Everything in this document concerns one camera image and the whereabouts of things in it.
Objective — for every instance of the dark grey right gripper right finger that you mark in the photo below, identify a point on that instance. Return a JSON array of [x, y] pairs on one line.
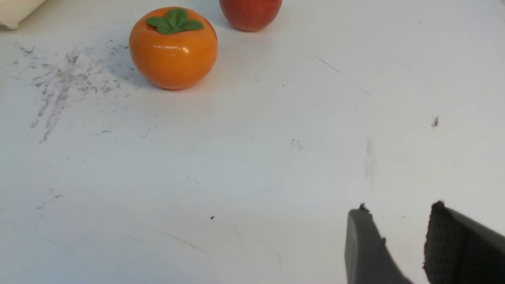
[[460, 250]]

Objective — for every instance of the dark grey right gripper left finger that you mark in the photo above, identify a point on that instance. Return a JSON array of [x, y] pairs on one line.
[[366, 256]]

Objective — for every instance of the white two-slot toaster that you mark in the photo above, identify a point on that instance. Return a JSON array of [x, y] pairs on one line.
[[12, 12]]

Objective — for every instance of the red apple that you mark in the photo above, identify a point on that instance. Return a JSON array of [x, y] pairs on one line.
[[250, 15]]

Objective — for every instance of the orange persimmon with green leaf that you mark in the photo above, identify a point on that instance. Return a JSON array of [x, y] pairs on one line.
[[173, 47]]

